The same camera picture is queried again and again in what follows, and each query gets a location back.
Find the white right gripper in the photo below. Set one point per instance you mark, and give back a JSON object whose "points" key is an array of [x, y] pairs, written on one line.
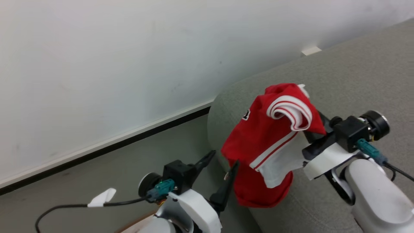
{"points": [[326, 160]]}

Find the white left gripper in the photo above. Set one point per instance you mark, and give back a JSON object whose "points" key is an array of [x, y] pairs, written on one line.
{"points": [[197, 207]]}

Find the red white sports garment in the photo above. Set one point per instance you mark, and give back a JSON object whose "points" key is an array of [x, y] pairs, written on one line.
{"points": [[258, 139]]}

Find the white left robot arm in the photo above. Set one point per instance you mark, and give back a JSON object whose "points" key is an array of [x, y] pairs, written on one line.
{"points": [[155, 225]]}

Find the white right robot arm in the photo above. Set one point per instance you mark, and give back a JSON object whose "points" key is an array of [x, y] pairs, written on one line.
{"points": [[378, 197]]}

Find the brown basket rim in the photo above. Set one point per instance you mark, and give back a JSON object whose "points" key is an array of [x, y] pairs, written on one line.
{"points": [[136, 221]]}

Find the grey fabric sofa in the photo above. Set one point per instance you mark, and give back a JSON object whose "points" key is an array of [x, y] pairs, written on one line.
{"points": [[349, 81]]}

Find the white label on sofa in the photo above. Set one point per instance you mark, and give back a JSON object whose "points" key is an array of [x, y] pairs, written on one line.
{"points": [[311, 50]]}

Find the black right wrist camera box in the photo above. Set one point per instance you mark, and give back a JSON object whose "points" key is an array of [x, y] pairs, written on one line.
{"points": [[355, 129]]}

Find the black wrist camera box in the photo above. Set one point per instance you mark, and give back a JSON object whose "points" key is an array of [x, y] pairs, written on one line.
{"points": [[355, 129], [174, 178]]}

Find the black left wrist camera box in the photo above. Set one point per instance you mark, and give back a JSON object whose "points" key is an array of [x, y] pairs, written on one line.
{"points": [[174, 178]]}

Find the black white wall baseboard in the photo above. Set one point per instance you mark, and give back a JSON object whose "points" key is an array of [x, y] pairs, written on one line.
{"points": [[106, 145]]}

